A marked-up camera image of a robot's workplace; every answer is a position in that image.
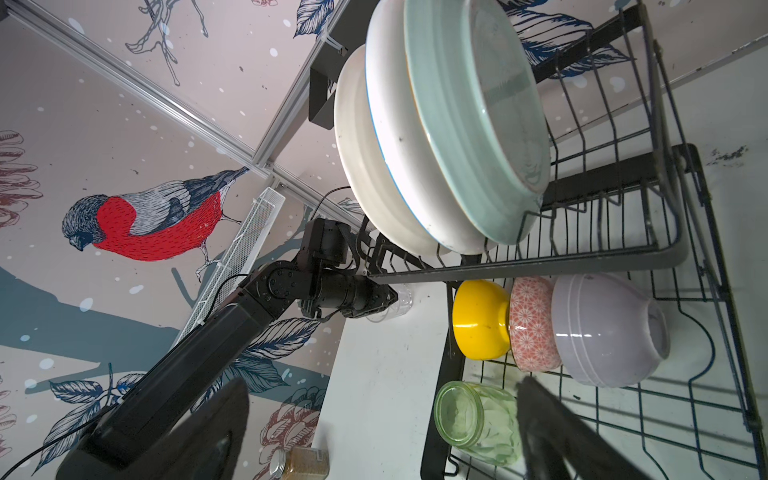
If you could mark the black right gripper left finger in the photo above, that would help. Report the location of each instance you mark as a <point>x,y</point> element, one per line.
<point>205,446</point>

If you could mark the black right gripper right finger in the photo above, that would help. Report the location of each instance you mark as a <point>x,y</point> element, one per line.
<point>555,441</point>

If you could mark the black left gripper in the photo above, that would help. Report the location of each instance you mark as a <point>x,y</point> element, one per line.
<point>353,296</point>

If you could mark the clear glass tumbler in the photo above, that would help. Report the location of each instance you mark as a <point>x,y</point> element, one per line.
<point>399,308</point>

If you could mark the green glass tumbler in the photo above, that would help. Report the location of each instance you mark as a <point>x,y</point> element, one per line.
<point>480,420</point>

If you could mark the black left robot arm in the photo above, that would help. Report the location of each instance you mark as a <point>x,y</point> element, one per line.
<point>153,434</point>

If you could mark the black two-tier dish rack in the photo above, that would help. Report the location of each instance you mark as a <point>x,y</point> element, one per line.
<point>635,204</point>

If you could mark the spice jar silver lid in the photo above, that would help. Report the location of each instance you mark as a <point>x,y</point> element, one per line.
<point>299,463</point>

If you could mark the lilac ceramic bowl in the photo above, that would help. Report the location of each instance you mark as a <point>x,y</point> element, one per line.
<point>608,332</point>

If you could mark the red patterned bowl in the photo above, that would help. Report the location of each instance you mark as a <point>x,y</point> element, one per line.
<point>532,338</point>

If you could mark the yellow bowl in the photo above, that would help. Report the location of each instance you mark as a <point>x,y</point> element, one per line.
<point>480,318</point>

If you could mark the cream white plate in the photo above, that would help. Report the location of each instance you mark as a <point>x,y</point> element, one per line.
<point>365,168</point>

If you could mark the white plate blue rim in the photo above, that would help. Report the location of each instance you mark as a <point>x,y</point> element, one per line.
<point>403,141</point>

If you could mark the pale green plate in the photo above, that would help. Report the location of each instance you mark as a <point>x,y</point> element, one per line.
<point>478,102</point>

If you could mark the white wire mesh shelf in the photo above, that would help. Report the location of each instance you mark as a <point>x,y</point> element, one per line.
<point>238,260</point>

